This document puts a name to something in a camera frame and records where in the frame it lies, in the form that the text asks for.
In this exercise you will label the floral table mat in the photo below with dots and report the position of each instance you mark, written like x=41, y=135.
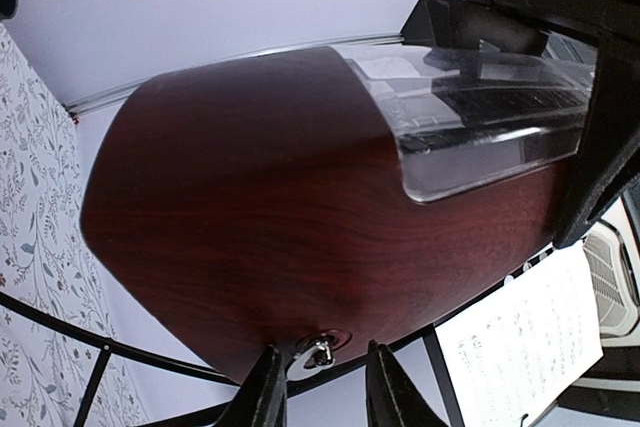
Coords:
x=44, y=260

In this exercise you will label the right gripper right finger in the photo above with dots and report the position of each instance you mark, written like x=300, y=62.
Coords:
x=392, y=399

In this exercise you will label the brown metronome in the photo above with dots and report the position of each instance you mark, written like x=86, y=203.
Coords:
x=346, y=194

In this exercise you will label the white sheet music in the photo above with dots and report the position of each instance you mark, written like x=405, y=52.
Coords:
x=512, y=353

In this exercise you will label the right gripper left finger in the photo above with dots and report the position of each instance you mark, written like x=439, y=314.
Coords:
x=262, y=398

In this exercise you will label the black music stand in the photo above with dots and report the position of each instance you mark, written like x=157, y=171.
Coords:
x=108, y=347

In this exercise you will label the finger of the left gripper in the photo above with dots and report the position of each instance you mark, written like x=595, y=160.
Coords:
x=607, y=160

